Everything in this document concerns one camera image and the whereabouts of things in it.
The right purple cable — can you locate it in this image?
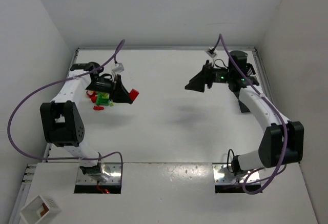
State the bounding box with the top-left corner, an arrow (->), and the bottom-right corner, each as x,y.
216,33 -> 289,195

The large green lego brick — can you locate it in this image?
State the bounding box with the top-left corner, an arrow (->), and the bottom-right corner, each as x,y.
96,93 -> 110,106

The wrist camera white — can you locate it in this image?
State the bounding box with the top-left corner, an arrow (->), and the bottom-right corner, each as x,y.
205,47 -> 217,59
111,63 -> 125,75

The purple cable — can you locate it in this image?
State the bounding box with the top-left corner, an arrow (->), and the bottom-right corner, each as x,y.
216,33 -> 289,195
7,38 -> 126,170

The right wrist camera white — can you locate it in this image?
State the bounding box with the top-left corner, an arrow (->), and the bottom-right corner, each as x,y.
205,47 -> 217,59

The small red lego piece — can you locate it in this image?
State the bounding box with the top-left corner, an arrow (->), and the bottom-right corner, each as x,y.
93,106 -> 105,111

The large red lego brick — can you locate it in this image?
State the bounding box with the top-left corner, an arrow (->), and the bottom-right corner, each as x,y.
129,89 -> 139,101

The white slatted container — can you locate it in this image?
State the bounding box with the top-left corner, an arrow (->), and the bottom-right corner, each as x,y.
20,195 -> 62,224

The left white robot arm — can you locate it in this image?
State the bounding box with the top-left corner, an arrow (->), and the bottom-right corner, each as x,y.
40,62 -> 134,182

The near black slatted container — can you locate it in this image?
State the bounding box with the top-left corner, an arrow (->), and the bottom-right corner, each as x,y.
238,100 -> 250,113

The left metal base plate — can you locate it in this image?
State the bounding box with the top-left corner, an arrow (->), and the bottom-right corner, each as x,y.
76,162 -> 121,186

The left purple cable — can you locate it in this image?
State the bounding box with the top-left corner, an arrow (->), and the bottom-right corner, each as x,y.
7,38 -> 126,170

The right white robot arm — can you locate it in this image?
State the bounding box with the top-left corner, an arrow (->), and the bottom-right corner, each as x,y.
185,51 -> 304,175

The metal base plate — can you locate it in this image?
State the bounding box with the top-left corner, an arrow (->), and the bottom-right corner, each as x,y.
212,164 -> 251,186
76,162 -> 121,186

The red lego pile piece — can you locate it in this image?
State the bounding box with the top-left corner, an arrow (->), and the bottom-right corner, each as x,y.
86,91 -> 97,103

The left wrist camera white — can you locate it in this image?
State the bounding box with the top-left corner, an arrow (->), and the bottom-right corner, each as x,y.
111,63 -> 125,75

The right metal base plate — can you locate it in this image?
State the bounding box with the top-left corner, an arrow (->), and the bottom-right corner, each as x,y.
212,164 -> 251,186

